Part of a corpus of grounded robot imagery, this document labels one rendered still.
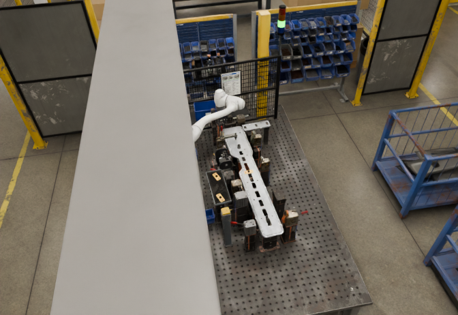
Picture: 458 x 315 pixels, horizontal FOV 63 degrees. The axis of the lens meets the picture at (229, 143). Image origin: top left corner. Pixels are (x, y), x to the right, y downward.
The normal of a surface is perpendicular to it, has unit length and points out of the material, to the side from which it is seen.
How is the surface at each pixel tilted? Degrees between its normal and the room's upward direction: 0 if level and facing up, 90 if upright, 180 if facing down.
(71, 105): 91
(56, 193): 0
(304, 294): 0
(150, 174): 0
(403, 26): 92
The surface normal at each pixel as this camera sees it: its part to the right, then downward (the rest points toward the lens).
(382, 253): -0.04, -0.73
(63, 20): 0.16, 0.65
